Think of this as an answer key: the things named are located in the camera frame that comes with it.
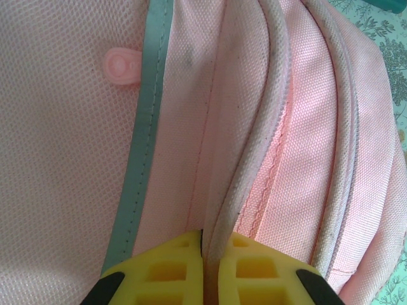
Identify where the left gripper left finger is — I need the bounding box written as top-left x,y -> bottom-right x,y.
83,229 -> 207,305

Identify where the pink backpack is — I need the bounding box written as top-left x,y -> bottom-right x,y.
0,0 -> 402,305

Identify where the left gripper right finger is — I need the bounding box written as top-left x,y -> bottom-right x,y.
219,233 -> 343,305

